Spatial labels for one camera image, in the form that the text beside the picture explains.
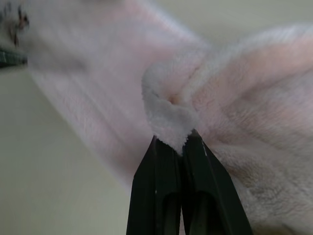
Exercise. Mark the pale pink fluffy towel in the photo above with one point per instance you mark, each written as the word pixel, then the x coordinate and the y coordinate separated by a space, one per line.
pixel 244 110

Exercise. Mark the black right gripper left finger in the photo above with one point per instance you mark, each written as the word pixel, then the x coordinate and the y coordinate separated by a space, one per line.
pixel 151 191

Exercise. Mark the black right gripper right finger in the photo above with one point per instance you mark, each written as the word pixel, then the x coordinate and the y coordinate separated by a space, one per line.
pixel 207 191

